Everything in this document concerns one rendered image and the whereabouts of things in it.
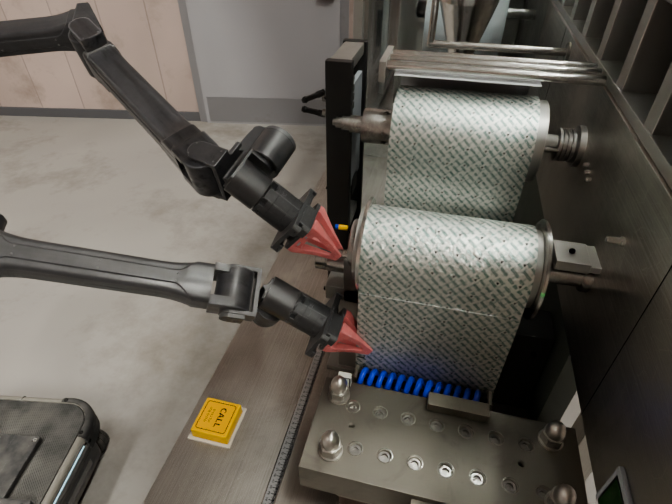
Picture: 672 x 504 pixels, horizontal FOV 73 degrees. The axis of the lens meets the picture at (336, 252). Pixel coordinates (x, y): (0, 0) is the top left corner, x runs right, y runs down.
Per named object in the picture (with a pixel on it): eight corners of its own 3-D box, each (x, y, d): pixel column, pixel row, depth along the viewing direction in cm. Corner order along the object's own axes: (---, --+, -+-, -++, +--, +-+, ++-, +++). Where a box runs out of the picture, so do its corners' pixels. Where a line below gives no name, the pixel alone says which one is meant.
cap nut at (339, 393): (331, 383, 77) (330, 367, 74) (352, 387, 76) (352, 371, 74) (325, 402, 74) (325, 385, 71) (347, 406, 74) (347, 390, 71)
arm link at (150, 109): (89, 78, 89) (58, 25, 79) (116, 65, 91) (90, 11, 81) (209, 211, 72) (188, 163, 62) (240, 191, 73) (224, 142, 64)
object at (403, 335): (355, 365, 81) (359, 291, 69) (492, 393, 77) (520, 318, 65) (355, 368, 81) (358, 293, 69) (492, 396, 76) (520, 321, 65)
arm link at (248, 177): (213, 189, 67) (224, 175, 63) (237, 158, 71) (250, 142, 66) (251, 218, 69) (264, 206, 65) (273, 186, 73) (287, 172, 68)
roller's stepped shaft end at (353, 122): (335, 126, 89) (335, 110, 87) (365, 129, 88) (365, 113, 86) (330, 133, 87) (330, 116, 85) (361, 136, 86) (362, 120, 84)
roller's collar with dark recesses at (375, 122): (366, 133, 90) (367, 102, 86) (396, 137, 89) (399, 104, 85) (359, 147, 85) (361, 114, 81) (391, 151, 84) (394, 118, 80)
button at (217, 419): (209, 403, 89) (207, 396, 87) (243, 411, 87) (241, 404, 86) (192, 436, 83) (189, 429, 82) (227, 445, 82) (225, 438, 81)
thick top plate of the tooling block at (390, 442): (326, 396, 82) (326, 376, 78) (563, 448, 74) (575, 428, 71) (300, 485, 70) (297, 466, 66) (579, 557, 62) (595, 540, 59)
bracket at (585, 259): (549, 247, 67) (553, 236, 65) (592, 253, 65) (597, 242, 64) (553, 269, 63) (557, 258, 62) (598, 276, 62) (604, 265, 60)
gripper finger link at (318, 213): (321, 282, 72) (273, 247, 69) (330, 253, 77) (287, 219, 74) (348, 261, 67) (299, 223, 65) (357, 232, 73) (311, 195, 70)
